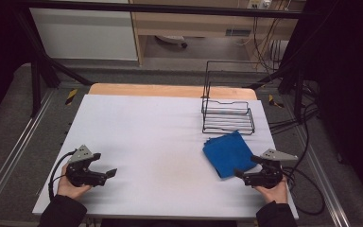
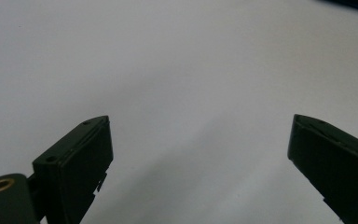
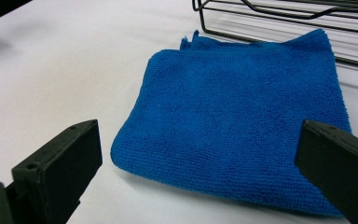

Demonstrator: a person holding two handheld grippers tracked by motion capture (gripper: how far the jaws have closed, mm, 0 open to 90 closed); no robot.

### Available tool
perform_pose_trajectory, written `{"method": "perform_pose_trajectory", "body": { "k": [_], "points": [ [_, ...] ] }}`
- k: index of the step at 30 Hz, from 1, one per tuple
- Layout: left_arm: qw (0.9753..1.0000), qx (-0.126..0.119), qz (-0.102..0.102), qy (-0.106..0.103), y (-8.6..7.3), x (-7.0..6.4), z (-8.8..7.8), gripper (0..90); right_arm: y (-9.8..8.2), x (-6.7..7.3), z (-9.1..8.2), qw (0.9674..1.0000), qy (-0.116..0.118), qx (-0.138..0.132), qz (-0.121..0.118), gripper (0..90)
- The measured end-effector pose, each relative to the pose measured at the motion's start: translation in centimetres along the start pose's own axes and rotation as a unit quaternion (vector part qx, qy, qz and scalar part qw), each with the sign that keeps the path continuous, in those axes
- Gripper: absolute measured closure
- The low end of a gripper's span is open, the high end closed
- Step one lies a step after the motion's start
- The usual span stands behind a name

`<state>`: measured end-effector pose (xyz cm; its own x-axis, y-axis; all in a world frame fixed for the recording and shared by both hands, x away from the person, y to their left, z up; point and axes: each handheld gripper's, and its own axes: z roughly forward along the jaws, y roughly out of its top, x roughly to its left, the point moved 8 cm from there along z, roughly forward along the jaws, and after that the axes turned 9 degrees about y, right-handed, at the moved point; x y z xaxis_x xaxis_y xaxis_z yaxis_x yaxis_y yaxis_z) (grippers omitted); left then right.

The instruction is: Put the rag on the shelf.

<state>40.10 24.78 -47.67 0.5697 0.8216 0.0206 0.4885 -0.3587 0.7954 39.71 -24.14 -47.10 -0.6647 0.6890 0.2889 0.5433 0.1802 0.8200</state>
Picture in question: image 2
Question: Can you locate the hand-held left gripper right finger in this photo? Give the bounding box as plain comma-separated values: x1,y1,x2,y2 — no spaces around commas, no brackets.
286,113,358,224

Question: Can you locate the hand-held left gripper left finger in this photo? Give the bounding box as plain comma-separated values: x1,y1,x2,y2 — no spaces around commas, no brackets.
32,115,115,224

